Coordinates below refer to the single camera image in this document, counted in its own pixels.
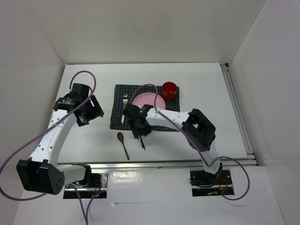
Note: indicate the front aluminium rail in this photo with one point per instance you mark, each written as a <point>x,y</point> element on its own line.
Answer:
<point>164,165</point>

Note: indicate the pink plastic plate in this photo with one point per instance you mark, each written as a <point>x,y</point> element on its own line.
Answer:
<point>148,98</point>

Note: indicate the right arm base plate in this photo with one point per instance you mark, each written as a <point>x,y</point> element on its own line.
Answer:
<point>202,186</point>

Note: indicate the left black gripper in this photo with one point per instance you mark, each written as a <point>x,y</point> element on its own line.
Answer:
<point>96,111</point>

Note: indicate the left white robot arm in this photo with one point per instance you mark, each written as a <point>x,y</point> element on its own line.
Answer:
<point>41,172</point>

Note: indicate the red ceramic mug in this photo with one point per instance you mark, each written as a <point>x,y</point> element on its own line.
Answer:
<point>169,90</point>

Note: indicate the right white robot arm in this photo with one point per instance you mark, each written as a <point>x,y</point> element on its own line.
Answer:
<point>195,126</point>

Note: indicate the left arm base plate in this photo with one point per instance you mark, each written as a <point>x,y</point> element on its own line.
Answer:
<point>95,188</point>

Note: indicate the silver metal fork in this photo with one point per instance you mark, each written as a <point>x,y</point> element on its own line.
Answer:
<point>125,101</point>

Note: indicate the silver metal knife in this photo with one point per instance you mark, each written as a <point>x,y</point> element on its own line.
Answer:
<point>142,144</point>

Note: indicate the brown wooden spoon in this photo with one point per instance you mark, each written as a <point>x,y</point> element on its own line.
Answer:
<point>121,139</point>

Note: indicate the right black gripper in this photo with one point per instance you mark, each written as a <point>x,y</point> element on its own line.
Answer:
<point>136,131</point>

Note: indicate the dark checkered cloth placemat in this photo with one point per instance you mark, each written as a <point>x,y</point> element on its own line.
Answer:
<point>133,92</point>

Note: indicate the right side aluminium rail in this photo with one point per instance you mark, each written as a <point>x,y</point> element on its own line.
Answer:
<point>238,114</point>

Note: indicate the aluminium rail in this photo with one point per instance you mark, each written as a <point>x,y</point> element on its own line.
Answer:
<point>164,165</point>
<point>238,114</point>

